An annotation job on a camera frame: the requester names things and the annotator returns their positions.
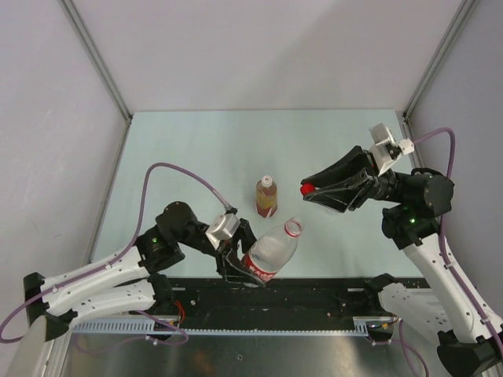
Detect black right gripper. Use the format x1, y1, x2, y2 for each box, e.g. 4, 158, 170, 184
301, 145, 409, 212

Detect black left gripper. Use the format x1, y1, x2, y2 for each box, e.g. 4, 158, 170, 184
176, 218, 274, 285

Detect clear red-label water bottle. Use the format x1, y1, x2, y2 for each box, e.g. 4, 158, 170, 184
241, 218, 304, 283

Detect clear plastic bottle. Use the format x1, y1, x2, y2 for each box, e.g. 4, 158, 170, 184
321, 205, 339, 215

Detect red bottle cap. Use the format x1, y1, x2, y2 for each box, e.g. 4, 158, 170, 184
300, 183, 316, 196

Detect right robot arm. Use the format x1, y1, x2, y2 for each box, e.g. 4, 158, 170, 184
301, 145, 502, 376

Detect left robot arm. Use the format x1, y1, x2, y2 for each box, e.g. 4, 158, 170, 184
23, 201, 264, 340

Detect amber tea bottle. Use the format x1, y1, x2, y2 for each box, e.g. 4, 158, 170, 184
255, 178, 278, 218

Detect white tea bottle cap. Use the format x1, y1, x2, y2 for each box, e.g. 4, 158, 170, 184
262, 175, 273, 186

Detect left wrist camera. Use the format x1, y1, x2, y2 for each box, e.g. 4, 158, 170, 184
205, 213, 240, 250

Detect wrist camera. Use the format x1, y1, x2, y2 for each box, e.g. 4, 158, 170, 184
369, 123, 415, 177
205, 213, 240, 250

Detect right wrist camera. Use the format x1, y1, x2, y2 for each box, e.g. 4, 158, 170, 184
369, 123, 415, 177

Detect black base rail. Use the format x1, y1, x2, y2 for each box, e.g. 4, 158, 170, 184
149, 276, 429, 329

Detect grey slotted cable duct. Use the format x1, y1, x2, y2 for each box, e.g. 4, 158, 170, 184
72, 316, 395, 337

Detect right aluminium corner post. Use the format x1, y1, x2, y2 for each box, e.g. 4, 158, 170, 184
402, 0, 480, 121

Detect aluminium corner post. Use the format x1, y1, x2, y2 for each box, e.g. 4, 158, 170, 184
58, 0, 133, 120
402, 0, 480, 121

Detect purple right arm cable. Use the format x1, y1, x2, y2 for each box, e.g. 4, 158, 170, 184
396, 126, 503, 377

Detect left aluminium corner post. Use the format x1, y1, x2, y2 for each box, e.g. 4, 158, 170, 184
58, 0, 133, 120

